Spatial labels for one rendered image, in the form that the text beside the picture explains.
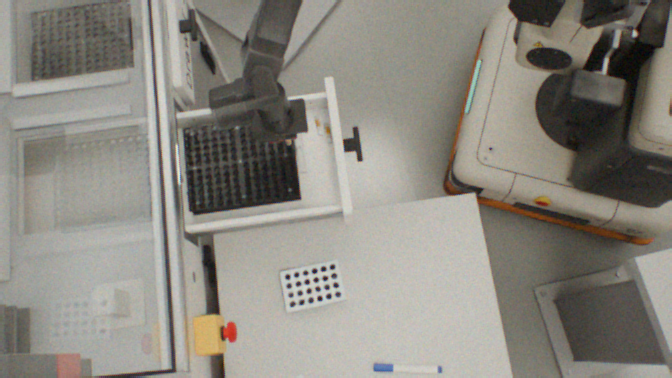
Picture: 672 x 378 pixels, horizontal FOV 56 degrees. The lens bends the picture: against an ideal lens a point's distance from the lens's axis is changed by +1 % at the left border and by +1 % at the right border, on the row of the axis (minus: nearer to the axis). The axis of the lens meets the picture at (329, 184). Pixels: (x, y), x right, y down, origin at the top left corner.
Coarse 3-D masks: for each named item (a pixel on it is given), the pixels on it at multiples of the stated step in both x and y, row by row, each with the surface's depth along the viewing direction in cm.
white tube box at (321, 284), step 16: (288, 272) 131; (304, 272) 134; (320, 272) 131; (336, 272) 131; (288, 288) 134; (304, 288) 130; (320, 288) 134; (336, 288) 134; (288, 304) 130; (304, 304) 130; (320, 304) 130
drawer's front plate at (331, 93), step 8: (328, 80) 128; (328, 88) 127; (328, 96) 127; (328, 104) 127; (336, 104) 127; (336, 112) 126; (336, 120) 126; (336, 128) 125; (336, 136) 125; (336, 144) 124; (336, 152) 124; (336, 160) 127; (344, 160) 123; (344, 168) 123; (344, 176) 123; (344, 184) 122; (344, 192) 122; (344, 200) 121; (344, 208) 121; (352, 208) 121; (344, 216) 123; (352, 216) 123; (352, 224) 130
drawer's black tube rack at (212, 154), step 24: (192, 144) 129; (216, 144) 129; (240, 144) 128; (264, 144) 128; (192, 168) 127; (216, 168) 130; (240, 168) 127; (264, 168) 130; (192, 192) 129; (216, 192) 126; (240, 192) 126; (264, 192) 126; (288, 192) 125
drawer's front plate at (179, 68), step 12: (168, 0) 134; (180, 0) 140; (168, 12) 134; (180, 12) 138; (168, 24) 133; (180, 36) 135; (180, 48) 133; (180, 60) 132; (180, 72) 130; (180, 84) 129; (192, 84) 140; (180, 96) 135; (192, 96) 138
